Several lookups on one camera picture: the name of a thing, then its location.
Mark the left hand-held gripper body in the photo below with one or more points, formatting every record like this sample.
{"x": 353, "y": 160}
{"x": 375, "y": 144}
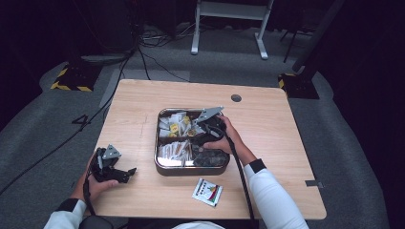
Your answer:
{"x": 103, "y": 165}

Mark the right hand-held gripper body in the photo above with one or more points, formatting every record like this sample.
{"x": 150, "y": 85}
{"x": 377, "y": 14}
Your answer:
{"x": 210, "y": 127}

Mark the divided metal tray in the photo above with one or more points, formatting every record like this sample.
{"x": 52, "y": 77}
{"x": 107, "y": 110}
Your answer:
{"x": 187, "y": 170}

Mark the white packet red green print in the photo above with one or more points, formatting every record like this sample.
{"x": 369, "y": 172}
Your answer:
{"x": 207, "y": 192}

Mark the person's left hand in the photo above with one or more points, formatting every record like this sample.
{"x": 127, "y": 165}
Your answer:
{"x": 94, "y": 187}

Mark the person's right hand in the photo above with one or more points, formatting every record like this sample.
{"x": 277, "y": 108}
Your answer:
{"x": 234, "y": 140}

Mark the pile of dark packets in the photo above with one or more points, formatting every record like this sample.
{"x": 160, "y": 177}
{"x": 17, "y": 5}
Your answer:
{"x": 211, "y": 157}

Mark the pile of white yellow sachets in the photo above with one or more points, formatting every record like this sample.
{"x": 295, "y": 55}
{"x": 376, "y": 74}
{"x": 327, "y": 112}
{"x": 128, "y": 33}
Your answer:
{"x": 175, "y": 125}

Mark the pile of brown stick sachets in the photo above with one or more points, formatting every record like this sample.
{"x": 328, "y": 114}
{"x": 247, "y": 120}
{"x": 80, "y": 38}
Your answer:
{"x": 175, "y": 150}

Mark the grey table grommet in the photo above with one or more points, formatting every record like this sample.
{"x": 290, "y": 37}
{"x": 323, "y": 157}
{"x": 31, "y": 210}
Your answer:
{"x": 236, "y": 98}

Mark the dark rounded object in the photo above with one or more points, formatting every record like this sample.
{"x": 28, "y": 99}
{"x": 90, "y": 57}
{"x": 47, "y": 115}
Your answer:
{"x": 95, "y": 223}

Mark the person's white shirt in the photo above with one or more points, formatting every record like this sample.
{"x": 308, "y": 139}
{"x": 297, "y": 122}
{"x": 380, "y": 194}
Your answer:
{"x": 197, "y": 225}

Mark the black yellow striped base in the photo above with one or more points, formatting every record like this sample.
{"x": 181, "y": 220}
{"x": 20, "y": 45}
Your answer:
{"x": 297, "y": 86}
{"x": 74, "y": 79}

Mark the black tripod legs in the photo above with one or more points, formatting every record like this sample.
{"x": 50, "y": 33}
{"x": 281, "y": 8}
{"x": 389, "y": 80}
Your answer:
{"x": 291, "y": 43}

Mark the grey tape piece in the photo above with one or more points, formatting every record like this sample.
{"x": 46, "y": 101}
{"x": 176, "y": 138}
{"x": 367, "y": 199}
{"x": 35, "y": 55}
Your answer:
{"x": 313, "y": 183}

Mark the white metal stand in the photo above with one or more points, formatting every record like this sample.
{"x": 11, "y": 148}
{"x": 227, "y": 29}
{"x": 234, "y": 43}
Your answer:
{"x": 229, "y": 9}

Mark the black slanted pole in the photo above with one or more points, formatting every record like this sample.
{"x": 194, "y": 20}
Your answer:
{"x": 318, "y": 35}

